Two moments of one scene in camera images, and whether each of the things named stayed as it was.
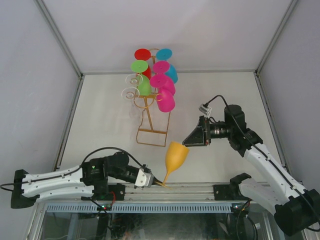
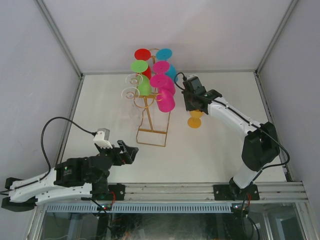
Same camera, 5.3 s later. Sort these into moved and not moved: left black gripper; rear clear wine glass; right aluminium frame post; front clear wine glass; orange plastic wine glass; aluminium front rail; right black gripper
Moved: orange plastic wine glass; left black gripper; right black gripper
Not moved: aluminium front rail; rear clear wine glass; front clear wine glass; right aluminium frame post
